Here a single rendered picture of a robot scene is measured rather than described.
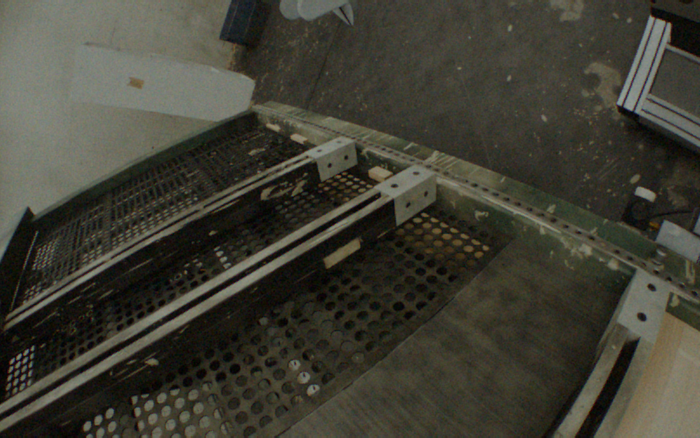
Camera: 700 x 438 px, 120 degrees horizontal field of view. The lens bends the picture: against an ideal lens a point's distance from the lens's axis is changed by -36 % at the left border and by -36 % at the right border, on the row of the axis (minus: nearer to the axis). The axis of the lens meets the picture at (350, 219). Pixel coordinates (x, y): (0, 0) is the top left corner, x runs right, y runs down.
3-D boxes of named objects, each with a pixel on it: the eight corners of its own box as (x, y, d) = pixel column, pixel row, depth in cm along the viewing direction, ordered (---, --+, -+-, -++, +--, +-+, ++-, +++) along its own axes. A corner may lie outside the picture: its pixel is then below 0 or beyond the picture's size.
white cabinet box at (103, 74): (256, 82, 353) (78, 44, 215) (242, 126, 375) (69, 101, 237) (241, 73, 392) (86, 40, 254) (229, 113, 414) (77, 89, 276)
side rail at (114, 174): (260, 132, 144) (254, 110, 137) (45, 242, 97) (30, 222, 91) (254, 129, 149) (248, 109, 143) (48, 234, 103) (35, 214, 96)
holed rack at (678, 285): (700, 293, 31) (702, 290, 31) (697, 304, 30) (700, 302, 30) (257, 105, 145) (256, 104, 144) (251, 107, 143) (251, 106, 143)
